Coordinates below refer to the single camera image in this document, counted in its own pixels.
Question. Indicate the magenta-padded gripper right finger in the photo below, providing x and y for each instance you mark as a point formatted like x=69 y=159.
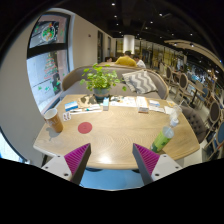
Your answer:
x=148 y=160

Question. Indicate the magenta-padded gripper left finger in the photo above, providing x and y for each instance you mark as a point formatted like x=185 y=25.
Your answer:
x=76 y=159

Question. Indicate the green-labelled clear drink bottle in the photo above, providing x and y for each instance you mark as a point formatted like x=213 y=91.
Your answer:
x=162 y=139

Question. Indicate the flat round red coaster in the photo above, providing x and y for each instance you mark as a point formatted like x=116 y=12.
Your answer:
x=85 y=127

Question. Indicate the white pill blister pack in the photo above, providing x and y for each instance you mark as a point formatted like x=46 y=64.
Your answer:
x=66 y=116

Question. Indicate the brown paper cup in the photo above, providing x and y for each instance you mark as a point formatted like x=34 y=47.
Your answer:
x=54 y=120

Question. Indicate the white pen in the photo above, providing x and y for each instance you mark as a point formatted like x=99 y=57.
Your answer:
x=85 y=110

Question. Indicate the blue and white flat box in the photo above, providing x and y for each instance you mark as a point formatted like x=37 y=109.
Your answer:
x=71 y=106

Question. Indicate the long white box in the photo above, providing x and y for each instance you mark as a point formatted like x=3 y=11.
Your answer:
x=142 y=104

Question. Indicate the small white and blue box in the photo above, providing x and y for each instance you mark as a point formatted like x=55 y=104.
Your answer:
x=154 y=103

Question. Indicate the grey tufted chair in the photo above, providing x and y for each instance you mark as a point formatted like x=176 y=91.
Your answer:
x=196 y=121

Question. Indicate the light blue upright box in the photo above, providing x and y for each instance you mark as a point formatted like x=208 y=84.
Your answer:
x=105 y=104

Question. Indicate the white printed leaflets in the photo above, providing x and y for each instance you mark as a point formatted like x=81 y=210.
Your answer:
x=125 y=101

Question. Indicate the grey curved sofa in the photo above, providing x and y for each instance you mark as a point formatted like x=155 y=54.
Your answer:
x=75 y=81

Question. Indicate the grey chevron cushion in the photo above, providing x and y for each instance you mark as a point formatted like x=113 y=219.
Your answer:
x=140 y=82

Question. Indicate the green potted plant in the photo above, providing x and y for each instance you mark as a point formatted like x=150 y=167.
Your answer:
x=100 y=80

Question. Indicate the group of round-backed chairs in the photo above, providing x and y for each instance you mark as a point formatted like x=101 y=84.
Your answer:
x=183 y=81

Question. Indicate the large decorated window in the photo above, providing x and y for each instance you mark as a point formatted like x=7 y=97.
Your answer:
x=46 y=66

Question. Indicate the person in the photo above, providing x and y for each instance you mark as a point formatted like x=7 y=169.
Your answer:
x=140 y=62
x=125 y=60

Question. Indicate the group of ceiling lights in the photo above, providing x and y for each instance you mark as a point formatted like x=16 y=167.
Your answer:
x=150 y=22

